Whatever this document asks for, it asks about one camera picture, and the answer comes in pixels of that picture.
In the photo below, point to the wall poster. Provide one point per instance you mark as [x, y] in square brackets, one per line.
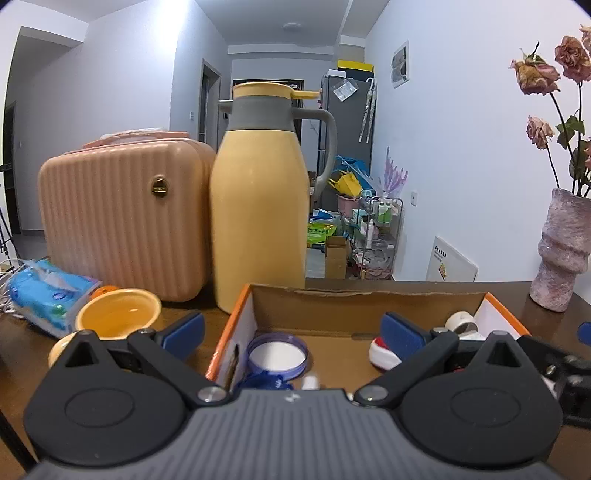
[400, 64]

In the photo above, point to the blue and yellow plastic pile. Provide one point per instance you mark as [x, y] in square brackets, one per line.
[348, 177]

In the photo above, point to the yellow thermos jug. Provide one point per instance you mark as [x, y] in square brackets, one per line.
[258, 207]

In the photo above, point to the small white object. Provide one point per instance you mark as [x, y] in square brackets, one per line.
[310, 382]

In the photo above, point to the hanging folded umbrellas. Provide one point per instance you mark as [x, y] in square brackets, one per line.
[368, 108]

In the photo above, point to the pink ribbed suitcase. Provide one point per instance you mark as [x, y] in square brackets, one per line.
[124, 217]

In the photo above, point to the white round disc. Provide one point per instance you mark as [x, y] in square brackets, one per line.
[461, 321]

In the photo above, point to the blue tissue pack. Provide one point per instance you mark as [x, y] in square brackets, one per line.
[46, 295]

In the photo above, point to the yellow mug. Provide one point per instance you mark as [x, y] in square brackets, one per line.
[117, 314]

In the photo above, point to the grey interior door frame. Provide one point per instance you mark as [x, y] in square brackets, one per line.
[208, 106]

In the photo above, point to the white wall outlet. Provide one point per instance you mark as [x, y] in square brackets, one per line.
[413, 198]

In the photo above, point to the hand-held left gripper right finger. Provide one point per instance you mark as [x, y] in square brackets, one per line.
[402, 339]

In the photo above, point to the white and red oblong brush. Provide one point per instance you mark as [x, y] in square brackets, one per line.
[381, 354]

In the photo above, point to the pink textured vase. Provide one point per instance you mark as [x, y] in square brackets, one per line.
[561, 249]

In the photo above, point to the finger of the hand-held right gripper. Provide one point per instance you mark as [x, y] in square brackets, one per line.
[561, 364]
[585, 332]

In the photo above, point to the pink bucket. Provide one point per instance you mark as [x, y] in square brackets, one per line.
[347, 204]

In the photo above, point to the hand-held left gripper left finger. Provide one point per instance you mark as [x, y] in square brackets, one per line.
[184, 336]

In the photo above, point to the grey refrigerator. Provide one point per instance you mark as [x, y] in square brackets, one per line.
[351, 134]

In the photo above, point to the round ceiling light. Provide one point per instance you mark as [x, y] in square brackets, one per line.
[292, 26]

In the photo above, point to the dried pink rose bouquet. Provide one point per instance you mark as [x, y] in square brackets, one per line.
[535, 74]

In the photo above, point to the small brown cardboard box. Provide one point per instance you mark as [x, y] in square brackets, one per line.
[337, 258]

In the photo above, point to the white flat panel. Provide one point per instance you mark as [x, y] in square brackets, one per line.
[450, 261]

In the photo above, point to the orange and white cardboard box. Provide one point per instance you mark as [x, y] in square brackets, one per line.
[341, 318]

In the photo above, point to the yellow and black box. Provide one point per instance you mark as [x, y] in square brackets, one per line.
[354, 66]

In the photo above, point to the black tripod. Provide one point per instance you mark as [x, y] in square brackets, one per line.
[5, 217]

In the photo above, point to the clear purple round lid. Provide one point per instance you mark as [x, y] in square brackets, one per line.
[277, 354]

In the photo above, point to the clear plastic bag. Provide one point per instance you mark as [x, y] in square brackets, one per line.
[345, 89]

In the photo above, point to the green printed bag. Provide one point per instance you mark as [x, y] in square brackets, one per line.
[321, 234]

